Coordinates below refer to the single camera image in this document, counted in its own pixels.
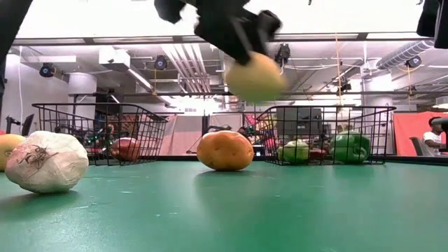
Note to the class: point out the person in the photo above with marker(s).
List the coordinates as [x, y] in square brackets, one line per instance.
[434, 140]
[241, 131]

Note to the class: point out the red and yellow round fruit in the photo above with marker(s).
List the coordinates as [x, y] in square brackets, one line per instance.
[8, 150]

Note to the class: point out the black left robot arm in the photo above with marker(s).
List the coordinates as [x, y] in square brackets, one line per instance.
[14, 21]

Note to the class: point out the orange potato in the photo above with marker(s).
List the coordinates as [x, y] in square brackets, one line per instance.
[225, 150]

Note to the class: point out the black round ceiling spotlight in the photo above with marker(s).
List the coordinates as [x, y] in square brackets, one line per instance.
[413, 62]
[46, 70]
[160, 62]

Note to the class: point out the white ceiling air unit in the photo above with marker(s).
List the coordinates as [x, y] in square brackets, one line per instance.
[112, 57]

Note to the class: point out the orange-red cloth partition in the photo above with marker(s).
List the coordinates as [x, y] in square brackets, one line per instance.
[409, 129]

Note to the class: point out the green bell pepper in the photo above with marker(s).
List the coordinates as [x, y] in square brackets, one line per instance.
[350, 148]

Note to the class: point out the silver ribbed air duct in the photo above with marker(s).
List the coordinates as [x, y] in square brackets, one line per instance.
[402, 54]

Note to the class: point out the yellow lemon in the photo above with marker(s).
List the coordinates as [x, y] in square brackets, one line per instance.
[255, 82]

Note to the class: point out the green chayote squash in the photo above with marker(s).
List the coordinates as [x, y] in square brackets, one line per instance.
[294, 152]

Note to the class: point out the black table frame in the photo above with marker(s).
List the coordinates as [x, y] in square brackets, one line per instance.
[175, 158]

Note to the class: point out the black bracket stand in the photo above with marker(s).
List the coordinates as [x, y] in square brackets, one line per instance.
[441, 122]

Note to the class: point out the overhead light bar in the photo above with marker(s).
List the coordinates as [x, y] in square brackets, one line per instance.
[140, 39]

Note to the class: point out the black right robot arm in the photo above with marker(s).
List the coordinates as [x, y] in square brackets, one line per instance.
[441, 24]

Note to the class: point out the white curtain panel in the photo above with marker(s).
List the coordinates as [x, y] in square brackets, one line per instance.
[225, 120]

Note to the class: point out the grey office chair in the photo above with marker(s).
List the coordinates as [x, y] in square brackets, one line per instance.
[416, 145]

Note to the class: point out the black monitor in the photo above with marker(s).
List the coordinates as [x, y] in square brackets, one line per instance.
[28, 124]

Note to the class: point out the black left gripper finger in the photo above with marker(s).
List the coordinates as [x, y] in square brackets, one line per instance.
[246, 45]
[270, 24]

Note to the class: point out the green table mat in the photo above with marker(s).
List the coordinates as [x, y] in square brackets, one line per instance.
[224, 217]

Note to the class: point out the white garlic bulb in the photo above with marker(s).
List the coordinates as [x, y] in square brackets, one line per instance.
[52, 164]

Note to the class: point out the black hanging ceiling device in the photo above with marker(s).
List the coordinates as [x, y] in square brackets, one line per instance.
[284, 52]

